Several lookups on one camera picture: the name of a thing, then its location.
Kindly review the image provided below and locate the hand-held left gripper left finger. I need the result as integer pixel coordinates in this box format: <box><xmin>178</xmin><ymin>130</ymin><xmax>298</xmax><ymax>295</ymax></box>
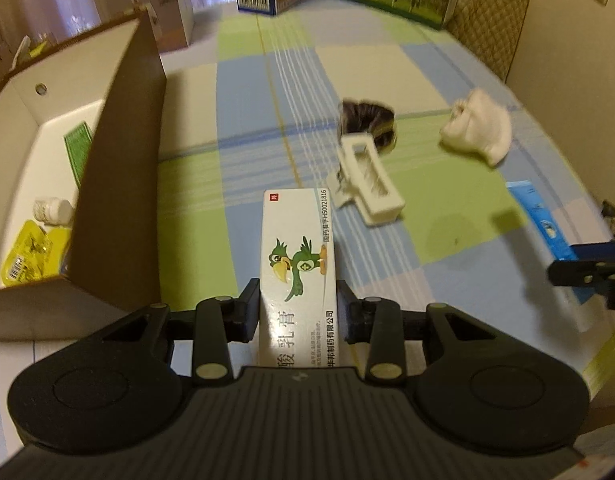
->
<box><xmin>100</xmin><ymin>279</ymin><xmax>262</xmax><ymax>388</ymax></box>

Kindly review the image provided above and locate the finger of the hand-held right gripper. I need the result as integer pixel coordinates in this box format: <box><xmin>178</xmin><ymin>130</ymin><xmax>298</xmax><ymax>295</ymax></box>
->
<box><xmin>569</xmin><ymin>240</ymin><xmax>615</xmax><ymax>262</ymax></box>
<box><xmin>546</xmin><ymin>256</ymin><xmax>614</xmax><ymax>288</ymax></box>

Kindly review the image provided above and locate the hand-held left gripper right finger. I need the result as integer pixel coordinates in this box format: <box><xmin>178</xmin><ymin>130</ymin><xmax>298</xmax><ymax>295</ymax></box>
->
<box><xmin>336</xmin><ymin>280</ymin><xmax>488</xmax><ymax>388</ymax></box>

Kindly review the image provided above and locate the white ointment box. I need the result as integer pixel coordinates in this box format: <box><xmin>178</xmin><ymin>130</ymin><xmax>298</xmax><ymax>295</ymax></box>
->
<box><xmin>258</xmin><ymin>187</ymin><xmax>341</xmax><ymax>368</ymax></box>

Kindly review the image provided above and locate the white hair clip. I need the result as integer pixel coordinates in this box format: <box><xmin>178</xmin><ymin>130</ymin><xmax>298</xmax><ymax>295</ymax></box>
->
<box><xmin>326</xmin><ymin>135</ymin><xmax>405</xmax><ymax>226</ymax></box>

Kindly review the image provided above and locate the white cloth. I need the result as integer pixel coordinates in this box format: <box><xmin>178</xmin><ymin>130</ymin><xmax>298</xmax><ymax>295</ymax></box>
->
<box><xmin>440</xmin><ymin>89</ymin><xmax>512</xmax><ymax>166</ymax></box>

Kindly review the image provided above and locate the brown cardboard box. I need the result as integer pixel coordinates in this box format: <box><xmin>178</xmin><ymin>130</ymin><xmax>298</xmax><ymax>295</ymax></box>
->
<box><xmin>0</xmin><ymin>2</ymin><xmax>167</xmax><ymax>343</ymax></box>

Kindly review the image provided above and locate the dark hair scrunchie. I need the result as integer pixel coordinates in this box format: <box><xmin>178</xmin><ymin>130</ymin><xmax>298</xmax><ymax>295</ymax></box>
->
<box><xmin>337</xmin><ymin>100</ymin><xmax>398</xmax><ymax>153</ymax></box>

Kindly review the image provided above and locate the small white pill bottle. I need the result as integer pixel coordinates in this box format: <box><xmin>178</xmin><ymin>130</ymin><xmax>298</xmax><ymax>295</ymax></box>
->
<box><xmin>34</xmin><ymin>199</ymin><xmax>74</xmax><ymax>225</ymax></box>

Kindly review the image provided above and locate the yellow snack pouch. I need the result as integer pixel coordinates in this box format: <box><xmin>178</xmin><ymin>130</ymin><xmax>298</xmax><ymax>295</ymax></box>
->
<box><xmin>0</xmin><ymin>220</ymin><xmax>72</xmax><ymax>288</ymax></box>

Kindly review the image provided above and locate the green medicine box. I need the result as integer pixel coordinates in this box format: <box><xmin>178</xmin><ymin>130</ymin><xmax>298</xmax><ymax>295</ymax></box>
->
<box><xmin>62</xmin><ymin>120</ymin><xmax>96</xmax><ymax>192</ymax></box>

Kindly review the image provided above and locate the checkered tablecloth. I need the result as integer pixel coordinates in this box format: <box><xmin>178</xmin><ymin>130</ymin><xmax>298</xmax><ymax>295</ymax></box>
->
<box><xmin>0</xmin><ymin>0</ymin><xmax>615</xmax><ymax>411</ymax></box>

